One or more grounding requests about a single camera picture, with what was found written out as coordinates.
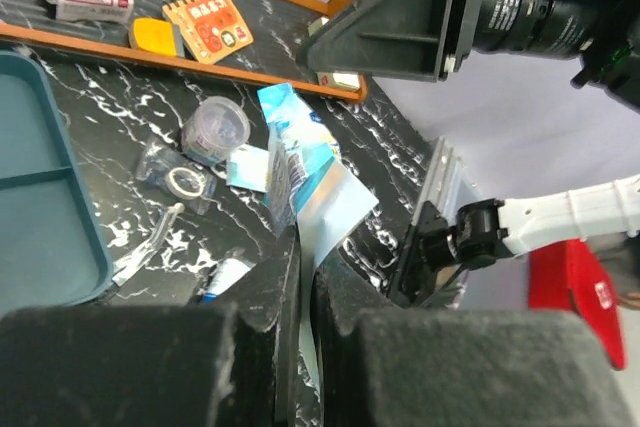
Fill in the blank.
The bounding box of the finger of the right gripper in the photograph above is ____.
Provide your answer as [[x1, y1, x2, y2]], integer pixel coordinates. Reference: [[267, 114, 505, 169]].
[[296, 0, 480, 82]]

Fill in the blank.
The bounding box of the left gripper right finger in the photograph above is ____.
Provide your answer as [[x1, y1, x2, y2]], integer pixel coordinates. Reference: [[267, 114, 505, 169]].
[[313, 266, 634, 426]]

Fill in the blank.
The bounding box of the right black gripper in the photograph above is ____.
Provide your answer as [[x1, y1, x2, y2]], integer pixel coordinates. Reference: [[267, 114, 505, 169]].
[[473, 0, 639, 109]]

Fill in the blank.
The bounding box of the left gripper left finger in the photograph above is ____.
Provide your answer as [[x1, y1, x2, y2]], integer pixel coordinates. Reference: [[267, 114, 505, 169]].
[[1, 243, 300, 426]]

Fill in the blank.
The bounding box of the blue cotton swab bag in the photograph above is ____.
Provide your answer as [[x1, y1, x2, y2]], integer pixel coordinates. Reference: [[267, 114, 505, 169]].
[[258, 83, 378, 391]]

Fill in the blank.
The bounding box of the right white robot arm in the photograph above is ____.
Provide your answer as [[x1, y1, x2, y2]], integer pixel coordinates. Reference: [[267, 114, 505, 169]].
[[297, 0, 639, 269]]

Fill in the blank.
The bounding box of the blue white bandage roll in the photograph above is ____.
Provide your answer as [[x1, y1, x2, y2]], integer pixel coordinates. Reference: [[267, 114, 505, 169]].
[[200, 248, 255, 304]]

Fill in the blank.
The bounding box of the bagged tape roll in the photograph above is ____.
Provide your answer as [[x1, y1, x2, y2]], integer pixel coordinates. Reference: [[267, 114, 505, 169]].
[[135, 136, 217, 215]]

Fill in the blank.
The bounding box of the blue white mask packet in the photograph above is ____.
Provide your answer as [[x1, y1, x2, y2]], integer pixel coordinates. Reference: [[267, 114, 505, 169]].
[[226, 144, 269, 193]]

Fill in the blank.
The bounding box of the orange spiral notepad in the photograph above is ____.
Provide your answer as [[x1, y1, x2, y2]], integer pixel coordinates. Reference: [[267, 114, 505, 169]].
[[162, 0, 254, 65]]

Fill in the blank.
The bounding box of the clear round plastic jar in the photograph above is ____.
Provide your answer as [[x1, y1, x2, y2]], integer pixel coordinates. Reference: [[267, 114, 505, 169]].
[[180, 96, 251, 167]]

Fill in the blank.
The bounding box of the yellow grey sponge block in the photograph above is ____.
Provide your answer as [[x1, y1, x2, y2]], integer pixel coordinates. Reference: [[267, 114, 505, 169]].
[[128, 17, 185, 57]]

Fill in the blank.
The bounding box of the aluminium frame rail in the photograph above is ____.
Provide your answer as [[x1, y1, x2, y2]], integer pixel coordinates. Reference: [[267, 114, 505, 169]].
[[389, 136, 476, 308]]

